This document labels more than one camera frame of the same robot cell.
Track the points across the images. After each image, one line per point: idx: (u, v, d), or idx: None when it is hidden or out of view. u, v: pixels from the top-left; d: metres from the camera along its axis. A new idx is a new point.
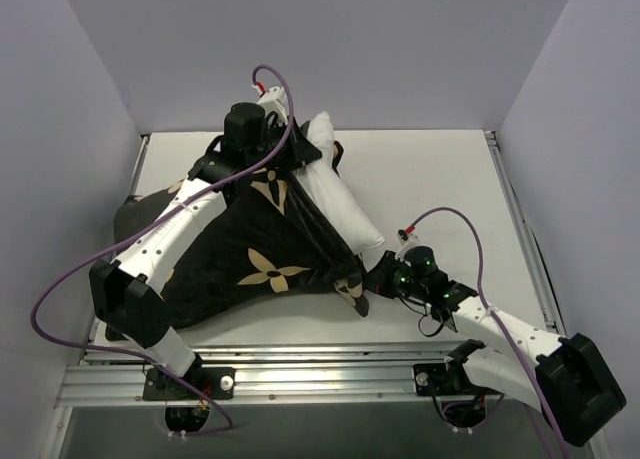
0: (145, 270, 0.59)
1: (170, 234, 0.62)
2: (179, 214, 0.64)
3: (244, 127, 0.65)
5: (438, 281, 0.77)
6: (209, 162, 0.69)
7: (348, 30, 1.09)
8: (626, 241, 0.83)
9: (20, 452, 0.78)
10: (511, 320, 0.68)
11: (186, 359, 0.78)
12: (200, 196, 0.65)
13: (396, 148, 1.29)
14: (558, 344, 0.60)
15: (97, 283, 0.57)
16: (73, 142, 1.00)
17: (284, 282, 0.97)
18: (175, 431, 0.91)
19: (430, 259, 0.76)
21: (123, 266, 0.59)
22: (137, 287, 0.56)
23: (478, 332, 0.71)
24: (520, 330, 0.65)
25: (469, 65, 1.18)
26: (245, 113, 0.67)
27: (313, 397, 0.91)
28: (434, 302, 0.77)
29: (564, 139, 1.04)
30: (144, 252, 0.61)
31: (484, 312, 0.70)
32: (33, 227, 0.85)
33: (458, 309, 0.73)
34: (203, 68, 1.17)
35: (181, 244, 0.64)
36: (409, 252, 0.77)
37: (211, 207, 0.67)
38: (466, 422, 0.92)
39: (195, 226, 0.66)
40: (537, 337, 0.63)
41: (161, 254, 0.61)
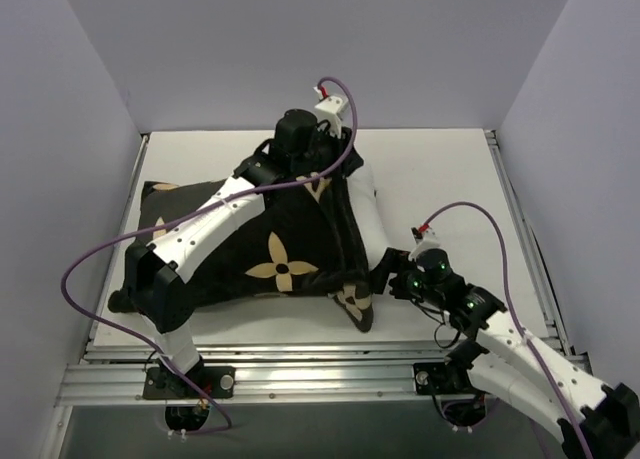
0: (177, 258, 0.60)
1: (206, 227, 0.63)
2: (218, 209, 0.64)
3: (295, 134, 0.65)
5: (456, 286, 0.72)
6: (256, 163, 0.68)
7: (348, 29, 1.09)
8: (625, 240, 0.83)
9: (20, 452, 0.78)
10: (546, 350, 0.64)
11: (192, 356, 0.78)
12: (241, 196, 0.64)
13: (396, 147, 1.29)
14: (602, 395, 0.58)
15: (131, 262, 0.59)
16: (73, 142, 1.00)
17: (289, 281, 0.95)
18: (176, 431, 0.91)
19: (443, 262, 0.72)
21: (158, 250, 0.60)
22: (165, 275, 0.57)
23: (507, 355, 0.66)
24: (560, 369, 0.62)
25: (469, 65, 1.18)
26: (298, 119, 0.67)
27: (314, 396, 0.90)
28: (453, 311, 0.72)
29: (564, 139, 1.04)
30: (179, 241, 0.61)
31: (518, 339, 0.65)
32: (33, 226, 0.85)
33: (487, 327, 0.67)
34: (203, 67, 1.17)
35: (215, 238, 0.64)
36: (421, 255, 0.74)
37: (253, 206, 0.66)
38: (465, 421, 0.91)
39: (232, 222, 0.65)
40: (578, 380, 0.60)
41: (194, 245, 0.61)
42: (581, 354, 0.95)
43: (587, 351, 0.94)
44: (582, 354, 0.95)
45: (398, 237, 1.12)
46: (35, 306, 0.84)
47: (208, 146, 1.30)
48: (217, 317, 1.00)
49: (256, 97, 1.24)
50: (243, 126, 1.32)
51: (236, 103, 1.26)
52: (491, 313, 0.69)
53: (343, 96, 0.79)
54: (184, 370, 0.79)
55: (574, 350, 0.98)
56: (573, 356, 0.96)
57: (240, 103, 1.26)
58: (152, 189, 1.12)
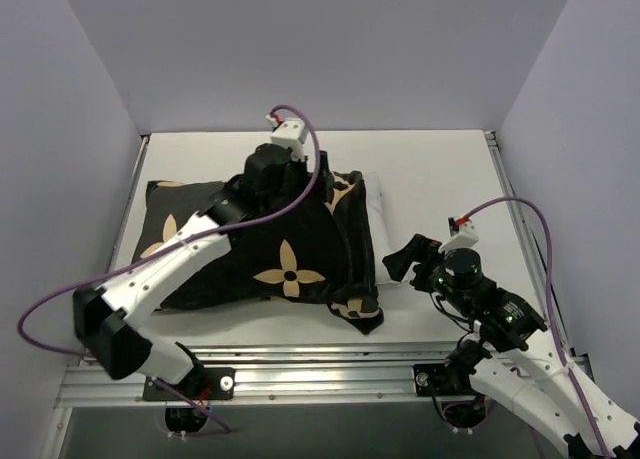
0: (126, 305, 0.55)
1: (161, 273, 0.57)
2: (176, 251, 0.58)
3: (264, 172, 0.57)
5: (487, 292, 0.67)
6: (223, 200, 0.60)
7: (348, 31, 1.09)
8: (624, 243, 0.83)
9: (19, 453, 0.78)
10: (584, 380, 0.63)
11: (181, 368, 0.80)
12: (201, 236, 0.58)
13: (396, 148, 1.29)
14: (635, 434, 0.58)
15: (78, 307, 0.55)
16: (74, 143, 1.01)
17: (296, 288, 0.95)
18: (176, 431, 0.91)
19: (477, 266, 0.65)
21: (106, 295, 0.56)
22: (113, 324, 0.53)
23: (539, 378, 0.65)
24: (597, 402, 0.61)
25: (468, 67, 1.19)
26: (271, 155, 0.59)
27: (314, 397, 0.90)
28: (482, 319, 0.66)
29: (563, 141, 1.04)
30: (131, 285, 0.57)
31: (558, 367, 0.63)
32: (34, 228, 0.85)
33: (526, 348, 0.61)
34: (202, 68, 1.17)
35: (172, 282, 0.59)
36: (451, 257, 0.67)
37: (216, 247, 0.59)
38: (466, 422, 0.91)
39: (192, 264, 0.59)
40: (613, 415, 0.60)
41: (147, 291, 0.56)
42: (581, 355, 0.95)
43: (586, 352, 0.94)
44: (582, 355, 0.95)
45: (398, 238, 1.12)
46: (36, 306, 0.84)
47: (208, 148, 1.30)
48: (218, 318, 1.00)
49: (257, 98, 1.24)
50: (243, 127, 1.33)
51: (237, 105, 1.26)
52: (528, 329, 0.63)
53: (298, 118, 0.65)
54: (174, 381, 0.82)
55: (574, 351, 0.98)
56: (574, 357, 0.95)
57: (240, 104, 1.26)
58: (156, 185, 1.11)
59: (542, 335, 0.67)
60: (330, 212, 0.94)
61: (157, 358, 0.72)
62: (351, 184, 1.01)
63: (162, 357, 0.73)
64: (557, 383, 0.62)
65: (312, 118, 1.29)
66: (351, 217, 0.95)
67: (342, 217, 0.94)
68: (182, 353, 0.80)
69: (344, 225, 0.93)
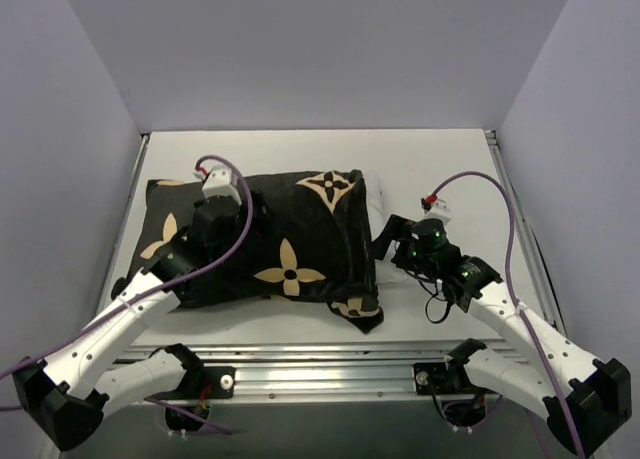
0: (68, 377, 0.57)
1: (105, 339, 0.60)
2: (122, 314, 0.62)
3: (212, 224, 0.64)
5: (449, 255, 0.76)
6: (168, 253, 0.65)
7: (348, 30, 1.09)
8: (624, 242, 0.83)
9: (21, 452, 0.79)
10: (540, 322, 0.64)
11: (169, 381, 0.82)
12: (146, 297, 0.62)
13: (396, 147, 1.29)
14: (593, 369, 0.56)
15: (18, 385, 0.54)
16: (73, 143, 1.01)
17: (297, 287, 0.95)
18: (175, 431, 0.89)
19: (439, 231, 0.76)
21: (48, 369, 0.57)
22: (55, 400, 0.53)
23: (499, 325, 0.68)
24: (552, 342, 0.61)
25: (469, 66, 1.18)
26: (218, 209, 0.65)
27: (314, 396, 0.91)
28: (446, 278, 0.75)
29: (563, 140, 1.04)
30: (73, 355, 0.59)
31: (512, 310, 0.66)
32: (34, 228, 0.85)
33: (480, 295, 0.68)
34: (202, 67, 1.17)
35: (117, 346, 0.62)
36: (417, 225, 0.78)
37: (162, 305, 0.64)
38: (465, 421, 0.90)
39: (138, 327, 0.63)
40: (570, 353, 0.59)
41: (90, 361, 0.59)
42: None
43: (587, 351, 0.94)
44: None
45: None
46: (36, 306, 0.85)
47: (208, 147, 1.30)
48: (217, 317, 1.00)
49: (256, 97, 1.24)
50: (243, 126, 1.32)
51: (236, 104, 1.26)
52: (485, 282, 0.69)
53: (225, 164, 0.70)
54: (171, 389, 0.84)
55: None
56: None
57: (240, 103, 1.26)
58: (155, 186, 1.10)
59: (496, 284, 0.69)
60: (330, 213, 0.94)
61: (133, 391, 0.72)
62: (352, 184, 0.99)
63: (139, 387, 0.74)
64: (511, 325, 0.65)
65: (312, 117, 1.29)
66: (351, 218, 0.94)
67: (342, 217, 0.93)
68: (165, 368, 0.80)
69: (344, 226, 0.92)
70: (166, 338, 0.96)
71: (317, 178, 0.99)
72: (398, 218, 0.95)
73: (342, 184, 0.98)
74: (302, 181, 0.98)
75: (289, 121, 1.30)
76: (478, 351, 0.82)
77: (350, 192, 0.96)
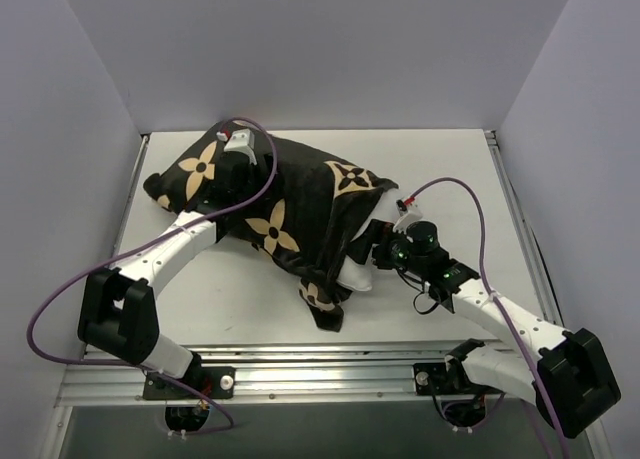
0: (146, 274, 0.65)
1: (169, 250, 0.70)
2: (177, 235, 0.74)
3: (232, 171, 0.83)
5: (440, 260, 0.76)
6: (202, 201, 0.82)
7: (349, 30, 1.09)
8: (624, 242, 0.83)
9: (21, 452, 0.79)
10: (513, 306, 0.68)
11: (182, 360, 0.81)
12: (196, 223, 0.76)
13: (397, 147, 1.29)
14: (562, 339, 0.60)
15: (94, 288, 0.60)
16: (74, 143, 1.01)
17: (274, 247, 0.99)
18: (176, 431, 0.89)
19: (432, 237, 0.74)
21: (124, 270, 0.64)
22: (138, 288, 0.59)
23: (476, 314, 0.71)
24: (523, 320, 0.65)
25: (469, 66, 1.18)
26: (232, 162, 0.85)
27: (314, 397, 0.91)
28: (432, 282, 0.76)
29: (563, 139, 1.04)
30: (145, 262, 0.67)
31: (486, 297, 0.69)
32: (34, 227, 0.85)
33: (457, 290, 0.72)
34: (202, 68, 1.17)
35: (176, 260, 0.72)
36: (411, 227, 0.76)
37: (206, 234, 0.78)
38: (465, 421, 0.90)
39: (189, 248, 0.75)
40: (540, 327, 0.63)
41: (161, 265, 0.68)
42: None
43: None
44: None
45: None
46: (37, 305, 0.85)
47: None
48: (217, 318, 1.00)
49: (256, 98, 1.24)
50: None
51: (237, 105, 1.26)
52: (465, 280, 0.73)
53: (245, 131, 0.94)
54: (180, 375, 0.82)
55: None
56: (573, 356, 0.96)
57: (240, 104, 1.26)
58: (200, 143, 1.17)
59: (474, 281, 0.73)
60: (333, 198, 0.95)
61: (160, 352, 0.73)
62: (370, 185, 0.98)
63: (164, 346, 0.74)
64: (486, 310, 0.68)
65: (312, 117, 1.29)
66: (348, 210, 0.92)
67: (339, 206, 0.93)
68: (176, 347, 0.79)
69: (335, 213, 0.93)
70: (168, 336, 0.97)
71: (348, 168, 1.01)
72: (377, 222, 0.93)
73: (357, 179, 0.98)
74: (331, 165, 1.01)
75: (289, 121, 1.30)
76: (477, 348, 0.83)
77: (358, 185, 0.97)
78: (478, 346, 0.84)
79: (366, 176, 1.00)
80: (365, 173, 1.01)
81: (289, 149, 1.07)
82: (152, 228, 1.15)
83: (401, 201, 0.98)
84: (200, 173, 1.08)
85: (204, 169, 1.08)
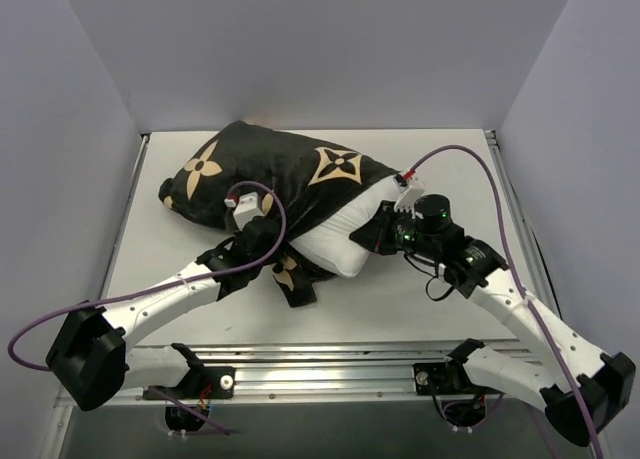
0: (125, 325, 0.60)
1: (160, 302, 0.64)
2: (176, 287, 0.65)
3: (259, 237, 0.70)
5: (454, 238, 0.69)
6: (218, 255, 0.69)
7: (348, 30, 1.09)
8: (624, 241, 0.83)
9: (21, 452, 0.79)
10: (547, 312, 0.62)
11: (175, 374, 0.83)
12: (201, 278, 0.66)
13: (398, 147, 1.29)
14: (601, 364, 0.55)
15: (73, 324, 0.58)
16: (73, 143, 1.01)
17: None
18: (176, 431, 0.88)
19: (445, 212, 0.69)
21: (107, 314, 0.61)
22: (107, 341, 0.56)
23: (503, 314, 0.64)
24: (560, 333, 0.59)
25: (469, 66, 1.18)
26: (263, 226, 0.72)
27: (315, 397, 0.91)
28: (449, 263, 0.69)
29: (563, 139, 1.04)
30: (132, 309, 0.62)
31: (519, 301, 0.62)
32: (34, 228, 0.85)
33: (486, 283, 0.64)
34: (202, 68, 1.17)
35: (166, 315, 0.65)
36: (422, 202, 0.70)
37: (209, 292, 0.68)
38: (465, 421, 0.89)
39: (186, 303, 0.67)
40: (577, 347, 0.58)
41: (146, 317, 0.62)
42: None
43: None
44: None
45: None
46: (36, 306, 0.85)
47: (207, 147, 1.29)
48: (217, 318, 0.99)
49: (256, 97, 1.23)
50: None
51: (237, 104, 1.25)
52: (491, 268, 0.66)
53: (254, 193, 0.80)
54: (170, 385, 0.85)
55: None
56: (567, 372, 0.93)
57: (239, 103, 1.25)
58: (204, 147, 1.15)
59: (502, 271, 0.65)
60: (313, 185, 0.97)
61: (145, 374, 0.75)
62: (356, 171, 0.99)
63: (148, 370, 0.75)
64: (518, 316, 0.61)
65: (310, 116, 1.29)
66: (326, 194, 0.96)
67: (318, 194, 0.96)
68: (172, 359, 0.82)
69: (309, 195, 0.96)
70: (171, 337, 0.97)
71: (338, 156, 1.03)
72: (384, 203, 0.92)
73: (341, 165, 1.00)
74: (322, 152, 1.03)
75: (289, 121, 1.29)
76: (476, 350, 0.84)
77: (344, 170, 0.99)
78: (478, 349, 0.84)
79: (354, 162, 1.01)
80: (357, 158, 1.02)
81: (293, 145, 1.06)
82: (152, 226, 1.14)
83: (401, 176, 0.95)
84: (198, 171, 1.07)
85: (203, 166, 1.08)
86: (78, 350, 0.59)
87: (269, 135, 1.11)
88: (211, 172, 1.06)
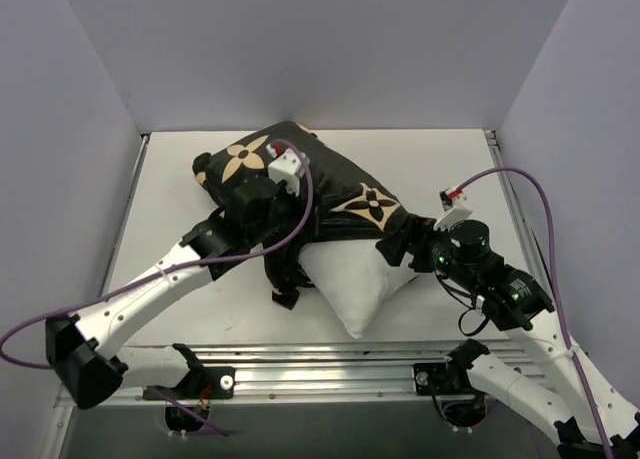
0: (99, 334, 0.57)
1: (140, 300, 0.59)
2: (156, 281, 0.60)
3: (248, 205, 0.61)
5: (493, 268, 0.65)
6: (207, 230, 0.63)
7: (348, 29, 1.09)
8: (623, 242, 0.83)
9: (21, 452, 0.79)
10: (588, 365, 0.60)
11: (176, 373, 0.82)
12: (180, 268, 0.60)
13: (397, 147, 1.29)
14: (635, 424, 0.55)
15: (50, 335, 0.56)
16: (73, 143, 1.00)
17: (231, 170, 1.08)
18: (176, 431, 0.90)
19: (484, 240, 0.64)
21: (81, 324, 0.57)
22: (84, 355, 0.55)
23: (541, 359, 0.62)
24: (599, 388, 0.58)
25: (469, 67, 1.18)
26: (254, 190, 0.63)
27: (315, 397, 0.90)
28: (487, 296, 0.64)
29: (564, 140, 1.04)
30: (107, 314, 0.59)
31: (562, 350, 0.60)
32: (34, 229, 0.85)
33: (530, 326, 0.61)
34: (202, 68, 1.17)
35: (150, 311, 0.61)
36: (458, 230, 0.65)
37: (195, 278, 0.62)
38: (465, 421, 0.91)
39: (172, 294, 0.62)
40: (613, 403, 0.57)
41: (121, 322, 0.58)
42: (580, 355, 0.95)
43: (588, 351, 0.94)
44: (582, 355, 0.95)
45: None
46: (35, 308, 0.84)
47: (207, 147, 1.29)
48: (217, 318, 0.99)
49: (255, 97, 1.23)
50: (241, 126, 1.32)
51: (237, 104, 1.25)
52: (535, 309, 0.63)
53: (296, 149, 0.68)
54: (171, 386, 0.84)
55: None
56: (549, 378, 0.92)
57: (239, 103, 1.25)
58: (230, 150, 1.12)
59: (546, 313, 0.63)
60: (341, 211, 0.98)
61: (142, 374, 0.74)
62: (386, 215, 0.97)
63: (146, 371, 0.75)
64: (559, 366, 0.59)
65: (310, 116, 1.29)
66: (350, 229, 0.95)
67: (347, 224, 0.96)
68: (173, 361, 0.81)
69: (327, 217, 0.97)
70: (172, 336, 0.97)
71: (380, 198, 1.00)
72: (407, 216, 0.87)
73: (374, 205, 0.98)
74: (366, 188, 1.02)
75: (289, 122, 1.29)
76: (480, 356, 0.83)
77: (374, 212, 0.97)
78: (483, 356, 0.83)
79: (390, 207, 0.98)
80: (391, 209, 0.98)
81: (343, 170, 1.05)
82: (151, 227, 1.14)
83: (444, 193, 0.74)
84: (240, 159, 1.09)
85: (246, 157, 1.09)
86: None
87: (314, 148, 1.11)
88: (254, 166, 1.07)
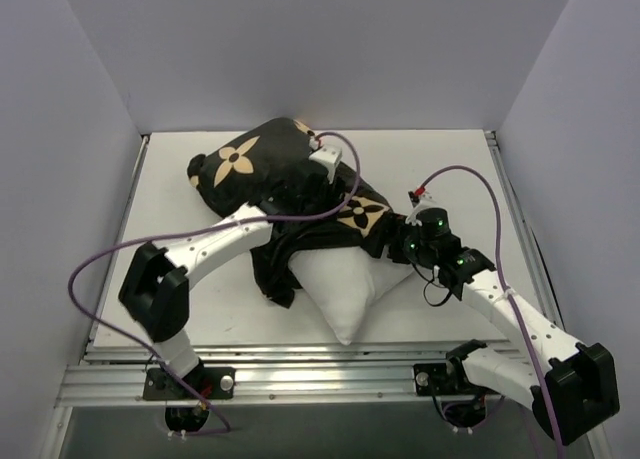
0: (187, 263, 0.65)
1: (219, 242, 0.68)
2: (232, 229, 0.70)
3: (308, 178, 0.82)
5: (450, 244, 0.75)
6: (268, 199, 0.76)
7: (348, 29, 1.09)
8: (623, 241, 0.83)
9: (21, 452, 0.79)
10: (527, 307, 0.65)
11: (187, 362, 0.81)
12: (253, 220, 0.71)
13: (397, 148, 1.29)
14: (574, 350, 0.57)
15: (139, 263, 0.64)
16: (73, 142, 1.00)
17: (222, 174, 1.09)
18: (176, 431, 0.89)
19: (441, 220, 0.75)
21: (170, 255, 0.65)
22: (172, 278, 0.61)
23: (487, 309, 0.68)
24: (535, 324, 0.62)
25: (469, 66, 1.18)
26: (312, 168, 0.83)
27: (315, 397, 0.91)
28: (443, 266, 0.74)
29: (564, 139, 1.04)
30: (191, 249, 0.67)
31: (500, 294, 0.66)
32: (34, 228, 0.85)
33: (471, 280, 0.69)
34: (201, 68, 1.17)
35: (223, 255, 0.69)
36: (421, 212, 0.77)
37: (262, 234, 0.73)
38: (466, 421, 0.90)
39: (241, 244, 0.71)
40: (552, 335, 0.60)
41: (204, 256, 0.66)
42: None
43: None
44: None
45: None
46: (35, 307, 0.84)
47: (207, 148, 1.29)
48: (217, 318, 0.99)
49: (255, 97, 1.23)
50: (241, 127, 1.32)
51: (237, 104, 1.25)
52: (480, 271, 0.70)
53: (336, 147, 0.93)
54: (181, 375, 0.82)
55: None
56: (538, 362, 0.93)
57: (239, 103, 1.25)
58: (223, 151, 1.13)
59: (489, 272, 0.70)
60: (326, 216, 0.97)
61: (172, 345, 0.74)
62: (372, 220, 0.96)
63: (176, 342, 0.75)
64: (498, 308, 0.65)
65: (310, 116, 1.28)
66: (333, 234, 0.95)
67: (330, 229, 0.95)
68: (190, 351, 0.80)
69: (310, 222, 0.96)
70: None
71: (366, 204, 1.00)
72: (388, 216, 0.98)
73: (360, 211, 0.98)
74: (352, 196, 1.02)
75: None
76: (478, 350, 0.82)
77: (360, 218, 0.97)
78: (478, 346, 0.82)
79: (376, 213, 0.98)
80: (376, 215, 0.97)
81: None
82: (151, 227, 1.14)
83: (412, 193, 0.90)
84: (231, 163, 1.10)
85: (237, 160, 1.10)
86: (145, 288, 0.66)
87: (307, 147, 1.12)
88: (244, 170, 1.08)
